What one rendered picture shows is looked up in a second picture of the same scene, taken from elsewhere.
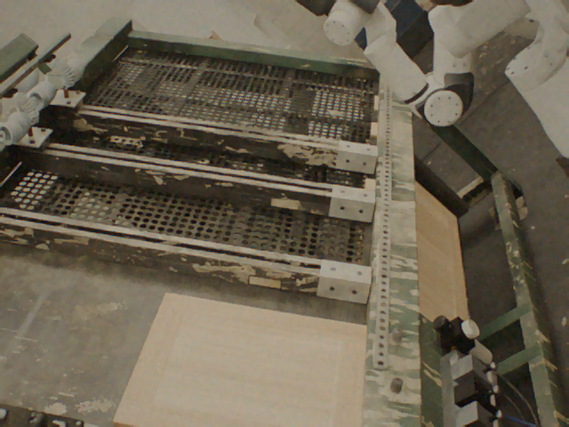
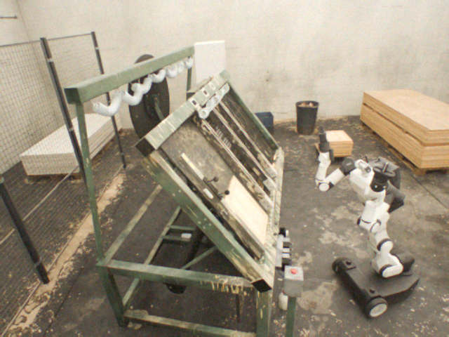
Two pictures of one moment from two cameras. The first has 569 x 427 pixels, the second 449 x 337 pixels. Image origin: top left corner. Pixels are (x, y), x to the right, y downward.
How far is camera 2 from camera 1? 1.51 m
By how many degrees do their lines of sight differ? 19
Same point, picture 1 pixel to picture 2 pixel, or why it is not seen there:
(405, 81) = (322, 176)
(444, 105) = (325, 187)
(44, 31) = (145, 11)
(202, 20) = (213, 70)
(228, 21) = not seen: hidden behind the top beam
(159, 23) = (199, 57)
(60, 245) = (214, 142)
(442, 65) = (330, 179)
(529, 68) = (372, 205)
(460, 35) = (368, 194)
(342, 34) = (323, 159)
